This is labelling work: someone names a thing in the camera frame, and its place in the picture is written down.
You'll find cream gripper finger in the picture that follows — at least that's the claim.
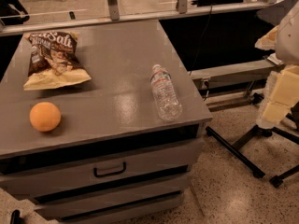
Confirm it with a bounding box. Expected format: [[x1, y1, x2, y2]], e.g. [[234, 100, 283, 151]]
[[257, 65, 299, 129], [255, 26, 278, 50]]

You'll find clear plastic water bottle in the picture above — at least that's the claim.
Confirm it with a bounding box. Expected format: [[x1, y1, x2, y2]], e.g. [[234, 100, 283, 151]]
[[150, 64, 182, 121]]

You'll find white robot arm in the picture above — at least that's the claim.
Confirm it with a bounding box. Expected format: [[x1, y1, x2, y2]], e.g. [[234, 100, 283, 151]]
[[255, 3, 299, 129]]

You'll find brown chip bag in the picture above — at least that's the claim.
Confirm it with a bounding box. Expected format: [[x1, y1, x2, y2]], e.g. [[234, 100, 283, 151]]
[[23, 31, 92, 91]]

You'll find white packet on ledge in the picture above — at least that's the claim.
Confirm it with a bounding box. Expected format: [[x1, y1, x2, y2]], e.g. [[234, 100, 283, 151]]
[[267, 53, 283, 65]]

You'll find black chair base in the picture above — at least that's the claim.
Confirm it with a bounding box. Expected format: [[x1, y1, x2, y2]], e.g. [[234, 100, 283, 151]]
[[206, 124, 299, 179]]

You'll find grey drawer cabinet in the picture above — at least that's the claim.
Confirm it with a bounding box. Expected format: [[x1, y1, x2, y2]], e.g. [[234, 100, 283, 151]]
[[0, 21, 211, 224]]

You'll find orange fruit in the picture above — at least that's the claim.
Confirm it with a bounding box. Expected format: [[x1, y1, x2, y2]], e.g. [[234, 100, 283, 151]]
[[29, 102, 62, 132]]

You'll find black hanging cable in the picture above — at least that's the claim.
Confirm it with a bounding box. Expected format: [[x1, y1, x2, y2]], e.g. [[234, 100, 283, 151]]
[[188, 4, 214, 77]]

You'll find metal railing frame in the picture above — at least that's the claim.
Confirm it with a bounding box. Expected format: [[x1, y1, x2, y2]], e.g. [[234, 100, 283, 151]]
[[0, 0, 283, 36]]

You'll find black drawer handle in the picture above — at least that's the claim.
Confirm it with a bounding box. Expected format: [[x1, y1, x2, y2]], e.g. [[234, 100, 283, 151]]
[[93, 161, 127, 178]]

